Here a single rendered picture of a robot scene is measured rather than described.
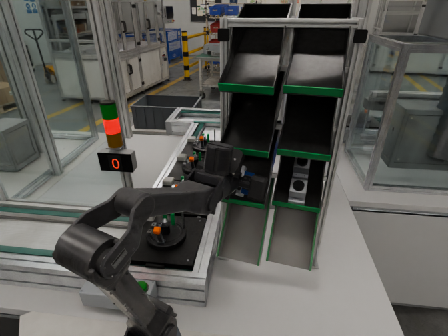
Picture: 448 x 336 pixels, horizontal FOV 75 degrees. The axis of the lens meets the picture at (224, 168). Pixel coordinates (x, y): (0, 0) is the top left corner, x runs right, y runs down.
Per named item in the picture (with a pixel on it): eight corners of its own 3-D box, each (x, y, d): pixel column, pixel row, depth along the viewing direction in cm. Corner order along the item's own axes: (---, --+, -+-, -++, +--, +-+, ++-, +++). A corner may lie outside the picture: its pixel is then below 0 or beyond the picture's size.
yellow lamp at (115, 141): (119, 149, 100) (117, 135, 98) (105, 147, 101) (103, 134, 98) (125, 143, 104) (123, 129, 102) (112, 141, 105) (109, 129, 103)
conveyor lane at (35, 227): (194, 289, 98) (193, 267, 93) (-33, 265, 107) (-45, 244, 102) (209, 231, 123) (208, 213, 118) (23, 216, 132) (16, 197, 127)
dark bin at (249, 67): (273, 96, 67) (273, 68, 61) (219, 91, 70) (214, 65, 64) (291, 31, 82) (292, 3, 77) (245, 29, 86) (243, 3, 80)
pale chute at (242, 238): (260, 265, 90) (259, 266, 86) (219, 256, 94) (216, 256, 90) (275, 178, 97) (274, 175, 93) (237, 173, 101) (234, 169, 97)
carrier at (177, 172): (216, 186, 137) (215, 162, 131) (165, 183, 140) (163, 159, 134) (223, 162, 158) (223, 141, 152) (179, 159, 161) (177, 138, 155)
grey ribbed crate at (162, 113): (195, 131, 284) (193, 108, 273) (133, 129, 291) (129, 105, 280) (203, 117, 321) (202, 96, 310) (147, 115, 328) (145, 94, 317)
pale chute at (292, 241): (310, 270, 89) (311, 271, 85) (267, 261, 92) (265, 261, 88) (321, 181, 96) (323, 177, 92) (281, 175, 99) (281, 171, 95)
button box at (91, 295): (150, 314, 86) (147, 300, 83) (83, 306, 88) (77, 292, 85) (158, 293, 92) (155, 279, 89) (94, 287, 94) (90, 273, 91)
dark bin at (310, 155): (329, 162, 73) (334, 142, 67) (277, 155, 76) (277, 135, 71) (335, 89, 89) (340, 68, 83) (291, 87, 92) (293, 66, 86)
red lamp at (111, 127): (117, 135, 98) (114, 121, 95) (102, 134, 98) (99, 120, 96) (123, 129, 102) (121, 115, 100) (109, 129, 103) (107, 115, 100)
